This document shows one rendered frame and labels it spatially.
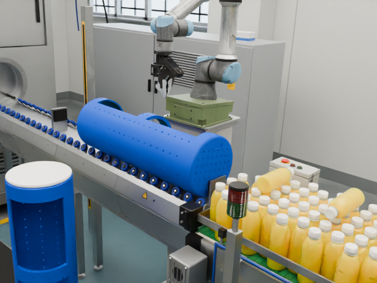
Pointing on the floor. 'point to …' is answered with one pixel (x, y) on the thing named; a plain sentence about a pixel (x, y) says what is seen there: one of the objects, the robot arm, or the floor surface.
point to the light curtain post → (88, 68)
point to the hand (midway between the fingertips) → (166, 95)
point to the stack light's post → (232, 256)
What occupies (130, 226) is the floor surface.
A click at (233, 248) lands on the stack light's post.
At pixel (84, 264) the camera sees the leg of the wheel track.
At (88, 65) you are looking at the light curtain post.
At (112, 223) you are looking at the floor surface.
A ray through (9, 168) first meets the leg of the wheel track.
